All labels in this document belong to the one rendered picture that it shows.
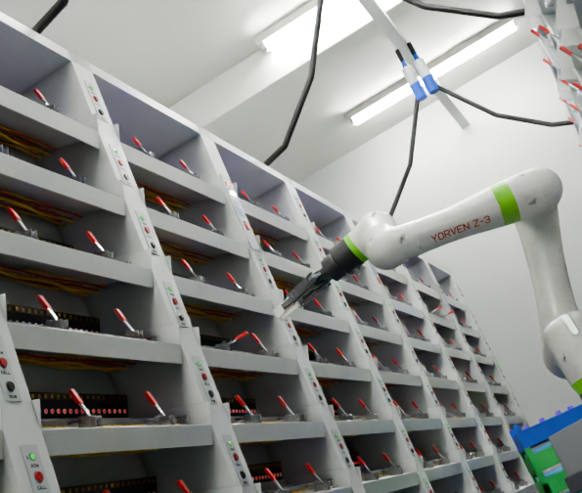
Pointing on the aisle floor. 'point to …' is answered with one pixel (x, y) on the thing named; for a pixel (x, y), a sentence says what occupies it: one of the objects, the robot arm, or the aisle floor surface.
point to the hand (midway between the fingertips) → (286, 308)
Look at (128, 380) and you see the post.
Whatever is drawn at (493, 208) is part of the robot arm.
